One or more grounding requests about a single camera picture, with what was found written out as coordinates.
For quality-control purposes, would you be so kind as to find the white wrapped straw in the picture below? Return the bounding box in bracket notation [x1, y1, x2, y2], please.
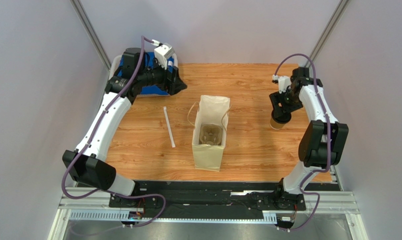
[163, 106, 176, 148]

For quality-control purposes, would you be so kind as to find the blue folded cloth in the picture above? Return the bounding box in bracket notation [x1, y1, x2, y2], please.
[114, 52, 176, 97]

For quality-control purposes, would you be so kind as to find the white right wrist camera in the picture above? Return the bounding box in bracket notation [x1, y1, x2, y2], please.
[272, 74, 292, 94]

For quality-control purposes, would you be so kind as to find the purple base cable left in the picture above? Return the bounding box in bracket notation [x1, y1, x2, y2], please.
[122, 193, 168, 229]

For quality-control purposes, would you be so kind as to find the white plastic basket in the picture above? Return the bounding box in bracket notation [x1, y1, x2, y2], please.
[108, 55, 179, 79]

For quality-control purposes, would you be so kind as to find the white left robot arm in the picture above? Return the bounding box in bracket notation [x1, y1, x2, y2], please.
[62, 43, 187, 196]

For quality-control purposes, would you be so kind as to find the paper coffee cup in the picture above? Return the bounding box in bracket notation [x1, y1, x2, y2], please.
[269, 117, 288, 130]

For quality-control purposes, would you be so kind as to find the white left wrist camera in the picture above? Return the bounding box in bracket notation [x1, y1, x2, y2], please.
[151, 39, 175, 70]

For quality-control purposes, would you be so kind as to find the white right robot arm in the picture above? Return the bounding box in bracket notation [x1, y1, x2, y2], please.
[269, 67, 349, 208]

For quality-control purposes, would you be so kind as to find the black plastic cup lid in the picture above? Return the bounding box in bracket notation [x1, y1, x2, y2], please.
[271, 111, 292, 124]

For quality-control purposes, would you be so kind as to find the pulp cardboard cup carrier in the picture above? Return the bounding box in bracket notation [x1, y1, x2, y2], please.
[199, 124, 224, 146]

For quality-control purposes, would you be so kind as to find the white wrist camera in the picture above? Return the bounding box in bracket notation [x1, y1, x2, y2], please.
[151, 39, 175, 70]
[272, 74, 292, 94]

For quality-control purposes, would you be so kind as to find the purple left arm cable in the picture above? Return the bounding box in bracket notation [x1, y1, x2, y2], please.
[61, 35, 162, 201]

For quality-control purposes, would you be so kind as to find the kraft paper takeout bag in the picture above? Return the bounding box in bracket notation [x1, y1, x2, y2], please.
[187, 95, 232, 172]

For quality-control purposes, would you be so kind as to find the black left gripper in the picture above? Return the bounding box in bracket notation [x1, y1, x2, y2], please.
[137, 56, 187, 96]

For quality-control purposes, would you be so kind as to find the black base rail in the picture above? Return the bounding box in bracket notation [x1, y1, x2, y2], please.
[109, 180, 309, 220]

